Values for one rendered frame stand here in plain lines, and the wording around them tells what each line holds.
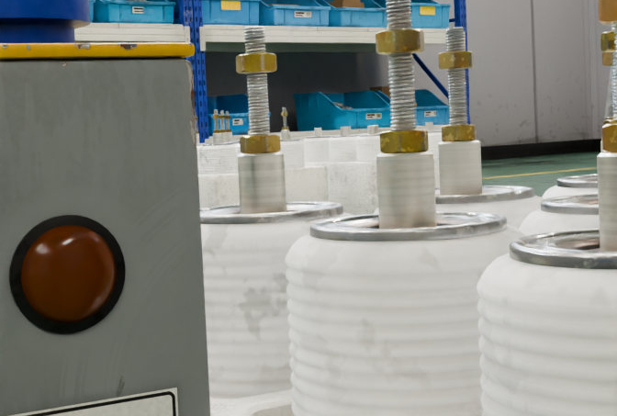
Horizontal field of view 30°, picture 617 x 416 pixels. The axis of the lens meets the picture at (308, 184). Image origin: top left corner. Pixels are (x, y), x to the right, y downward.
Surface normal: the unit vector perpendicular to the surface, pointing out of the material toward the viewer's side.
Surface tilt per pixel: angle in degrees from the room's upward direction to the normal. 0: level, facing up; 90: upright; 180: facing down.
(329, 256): 57
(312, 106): 93
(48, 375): 90
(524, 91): 90
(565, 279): 43
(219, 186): 90
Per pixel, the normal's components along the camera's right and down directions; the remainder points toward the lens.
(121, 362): 0.51, 0.02
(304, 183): 0.70, 0.00
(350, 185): -0.77, 0.07
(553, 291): -0.61, -0.48
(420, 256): -0.02, -0.49
